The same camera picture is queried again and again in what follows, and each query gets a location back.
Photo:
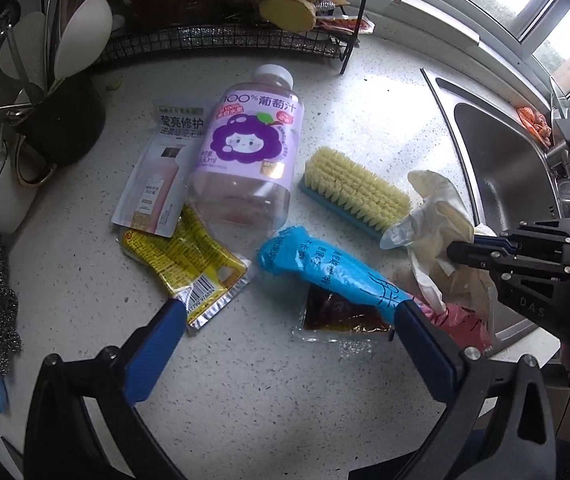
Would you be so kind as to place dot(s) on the stainless steel sink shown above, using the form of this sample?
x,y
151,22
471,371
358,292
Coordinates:
x,y
490,160

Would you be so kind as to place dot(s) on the white teapot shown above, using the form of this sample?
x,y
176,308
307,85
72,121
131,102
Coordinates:
x,y
0,190

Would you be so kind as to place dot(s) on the red snack packet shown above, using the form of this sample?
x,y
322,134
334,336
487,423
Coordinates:
x,y
345,23

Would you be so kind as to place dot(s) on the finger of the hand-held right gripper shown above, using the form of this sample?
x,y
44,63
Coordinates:
x,y
470,257
530,235

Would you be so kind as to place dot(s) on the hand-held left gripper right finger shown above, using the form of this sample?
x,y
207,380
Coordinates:
x,y
425,350

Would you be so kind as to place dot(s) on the black mug utensil holder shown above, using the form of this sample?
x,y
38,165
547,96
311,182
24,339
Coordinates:
x,y
65,120

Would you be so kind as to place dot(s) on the pink plastic bag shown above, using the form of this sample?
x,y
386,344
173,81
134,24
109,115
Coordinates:
x,y
465,325

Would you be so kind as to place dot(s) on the dark sauce packet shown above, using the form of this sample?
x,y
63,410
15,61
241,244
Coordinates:
x,y
340,321

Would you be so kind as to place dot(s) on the orange cloth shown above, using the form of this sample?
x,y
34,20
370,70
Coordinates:
x,y
535,122

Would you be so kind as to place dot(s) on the yellow foil sachet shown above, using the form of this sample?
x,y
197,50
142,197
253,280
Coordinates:
x,y
180,255

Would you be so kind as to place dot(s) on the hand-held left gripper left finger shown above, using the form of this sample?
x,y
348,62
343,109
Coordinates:
x,y
155,350

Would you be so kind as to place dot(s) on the steel ladle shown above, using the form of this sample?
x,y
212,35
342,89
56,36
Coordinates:
x,y
0,25

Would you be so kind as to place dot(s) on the pink white shampoo sachet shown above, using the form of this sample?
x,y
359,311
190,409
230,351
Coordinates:
x,y
150,185

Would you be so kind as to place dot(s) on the yellow bristle scrubbing brush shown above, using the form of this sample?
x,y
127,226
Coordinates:
x,y
355,185

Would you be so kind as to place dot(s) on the blue plastic wrapper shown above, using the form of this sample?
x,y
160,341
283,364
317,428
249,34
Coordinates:
x,y
315,265

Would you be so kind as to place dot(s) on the white rice paddle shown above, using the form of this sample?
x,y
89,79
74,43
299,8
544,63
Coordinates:
x,y
25,45
82,35

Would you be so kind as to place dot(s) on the cream rubber glove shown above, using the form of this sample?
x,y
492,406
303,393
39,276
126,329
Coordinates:
x,y
430,220

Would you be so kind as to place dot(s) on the window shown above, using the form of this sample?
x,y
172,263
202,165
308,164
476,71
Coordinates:
x,y
515,5

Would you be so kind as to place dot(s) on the purple label juice bottle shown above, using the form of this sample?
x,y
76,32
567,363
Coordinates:
x,y
245,160

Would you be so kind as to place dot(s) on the steel utensil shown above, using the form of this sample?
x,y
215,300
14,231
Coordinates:
x,y
0,112

